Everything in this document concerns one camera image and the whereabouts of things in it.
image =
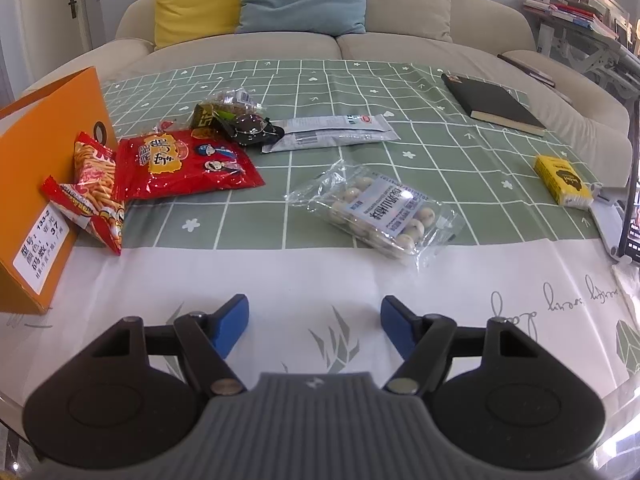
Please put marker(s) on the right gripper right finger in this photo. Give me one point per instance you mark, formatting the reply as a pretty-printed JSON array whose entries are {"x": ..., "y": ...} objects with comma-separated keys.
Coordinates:
[{"x": 492, "y": 391}]

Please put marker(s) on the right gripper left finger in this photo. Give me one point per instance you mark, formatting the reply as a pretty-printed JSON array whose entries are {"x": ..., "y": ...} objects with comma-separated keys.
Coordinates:
[{"x": 136, "y": 391}]

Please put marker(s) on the red fries snack bag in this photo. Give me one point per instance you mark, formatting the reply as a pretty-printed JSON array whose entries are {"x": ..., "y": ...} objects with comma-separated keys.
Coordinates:
[{"x": 88, "y": 201}]

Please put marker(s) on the yogurt hawthorn balls pack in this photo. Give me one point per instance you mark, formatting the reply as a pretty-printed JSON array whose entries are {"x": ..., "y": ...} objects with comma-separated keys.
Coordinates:
[{"x": 393, "y": 218}]

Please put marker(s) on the small chocolate snack pack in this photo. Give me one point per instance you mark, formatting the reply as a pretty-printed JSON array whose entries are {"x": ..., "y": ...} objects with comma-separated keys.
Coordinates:
[{"x": 166, "y": 125}]

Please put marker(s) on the black green snack bag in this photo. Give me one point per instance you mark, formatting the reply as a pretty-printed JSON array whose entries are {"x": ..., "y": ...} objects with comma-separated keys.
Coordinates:
[{"x": 239, "y": 123}]

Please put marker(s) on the silver white sachet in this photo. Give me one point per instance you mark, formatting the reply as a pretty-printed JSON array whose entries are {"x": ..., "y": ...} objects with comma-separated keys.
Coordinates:
[{"x": 306, "y": 133}]

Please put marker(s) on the clear cake snack pack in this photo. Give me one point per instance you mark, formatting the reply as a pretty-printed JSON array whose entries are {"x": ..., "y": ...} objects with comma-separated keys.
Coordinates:
[{"x": 235, "y": 102}]

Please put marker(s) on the phone on white stand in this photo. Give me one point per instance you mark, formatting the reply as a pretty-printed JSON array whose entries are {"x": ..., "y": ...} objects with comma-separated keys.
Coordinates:
[{"x": 616, "y": 213}]

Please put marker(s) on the yellow tissue pack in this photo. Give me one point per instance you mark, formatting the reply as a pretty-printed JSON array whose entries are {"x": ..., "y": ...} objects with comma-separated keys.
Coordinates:
[{"x": 563, "y": 182}]

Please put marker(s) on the black notebook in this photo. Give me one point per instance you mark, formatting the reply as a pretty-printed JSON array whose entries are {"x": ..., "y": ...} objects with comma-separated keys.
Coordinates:
[{"x": 489, "y": 102}]

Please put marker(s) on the dark book on sofa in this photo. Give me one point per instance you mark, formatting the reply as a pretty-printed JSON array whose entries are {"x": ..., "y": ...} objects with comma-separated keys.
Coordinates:
[{"x": 530, "y": 71}]

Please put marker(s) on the green checked tablecloth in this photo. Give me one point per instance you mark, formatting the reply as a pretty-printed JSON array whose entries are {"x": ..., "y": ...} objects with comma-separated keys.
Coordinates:
[{"x": 486, "y": 173}]

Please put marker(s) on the white door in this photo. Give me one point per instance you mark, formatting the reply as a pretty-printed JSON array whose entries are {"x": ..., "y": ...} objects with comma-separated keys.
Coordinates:
[{"x": 55, "y": 31}]

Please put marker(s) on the white magazine rack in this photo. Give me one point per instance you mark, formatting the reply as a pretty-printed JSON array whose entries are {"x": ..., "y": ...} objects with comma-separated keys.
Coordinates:
[{"x": 597, "y": 38}]

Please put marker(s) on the beige sofa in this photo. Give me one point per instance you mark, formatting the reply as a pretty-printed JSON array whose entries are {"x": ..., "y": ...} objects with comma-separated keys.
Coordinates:
[{"x": 591, "y": 121}]

